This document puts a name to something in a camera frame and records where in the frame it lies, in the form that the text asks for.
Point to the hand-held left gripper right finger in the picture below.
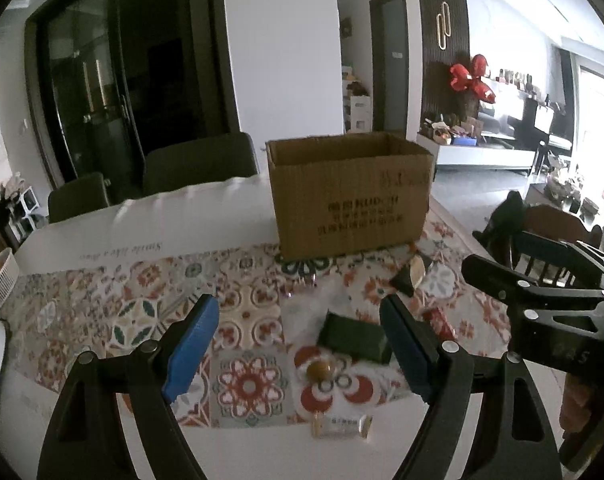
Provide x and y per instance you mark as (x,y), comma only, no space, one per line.
(407,350)

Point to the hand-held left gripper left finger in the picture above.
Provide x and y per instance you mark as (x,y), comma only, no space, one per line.
(192,350)

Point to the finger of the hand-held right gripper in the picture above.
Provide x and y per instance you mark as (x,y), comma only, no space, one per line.
(502,282)
(542,246)

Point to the dark green snack packet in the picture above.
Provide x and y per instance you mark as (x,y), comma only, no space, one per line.
(352,335)

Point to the black gold snack packet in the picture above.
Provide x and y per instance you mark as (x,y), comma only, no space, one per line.
(412,275)

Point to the golden ball candy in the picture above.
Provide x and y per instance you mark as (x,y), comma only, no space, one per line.
(319,370)

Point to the brown cardboard box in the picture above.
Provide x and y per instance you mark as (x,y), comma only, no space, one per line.
(352,200)

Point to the person's right hand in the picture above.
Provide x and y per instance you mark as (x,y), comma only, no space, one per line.
(577,400)

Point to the wooden high chair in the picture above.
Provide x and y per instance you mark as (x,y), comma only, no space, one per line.
(557,220)

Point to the dark cloth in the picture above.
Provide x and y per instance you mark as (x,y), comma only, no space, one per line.
(507,217)

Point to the cluttered coffee table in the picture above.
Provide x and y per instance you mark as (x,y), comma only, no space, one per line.
(562,187)

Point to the patterned tile table mat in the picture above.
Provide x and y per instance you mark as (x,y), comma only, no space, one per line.
(132,310)

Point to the white television cabinet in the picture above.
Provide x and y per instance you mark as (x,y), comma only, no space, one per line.
(482,157)

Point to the bright window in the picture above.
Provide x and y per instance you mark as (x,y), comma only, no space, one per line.
(599,125)

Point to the television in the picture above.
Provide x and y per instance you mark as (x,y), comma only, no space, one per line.
(512,115)

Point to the pile of small boxes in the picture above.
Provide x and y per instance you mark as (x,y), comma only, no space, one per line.
(452,130)

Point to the row of shelf ornaments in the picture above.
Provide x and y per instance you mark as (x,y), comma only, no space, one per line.
(519,80)

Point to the red foil balloons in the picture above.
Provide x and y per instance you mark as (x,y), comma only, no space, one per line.
(469,77)

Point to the dark green dining chair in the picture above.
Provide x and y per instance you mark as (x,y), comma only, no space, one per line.
(202,162)
(79,197)

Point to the white plastic basket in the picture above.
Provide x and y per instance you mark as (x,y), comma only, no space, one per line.
(2,277)

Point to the white cube shelf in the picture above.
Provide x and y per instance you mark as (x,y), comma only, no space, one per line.
(27,210)

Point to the dark hallway door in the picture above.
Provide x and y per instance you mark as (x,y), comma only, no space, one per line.
(389,60)

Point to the brown plush toy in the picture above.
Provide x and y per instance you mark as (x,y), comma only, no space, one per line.
(358,88)

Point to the dark glass sliding door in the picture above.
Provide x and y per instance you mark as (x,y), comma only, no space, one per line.
(132,70)

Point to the clip-shaped wall lamp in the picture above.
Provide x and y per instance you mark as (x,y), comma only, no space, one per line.
(442,25)

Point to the small green wall picture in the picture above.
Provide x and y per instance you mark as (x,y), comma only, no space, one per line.
(346,26)

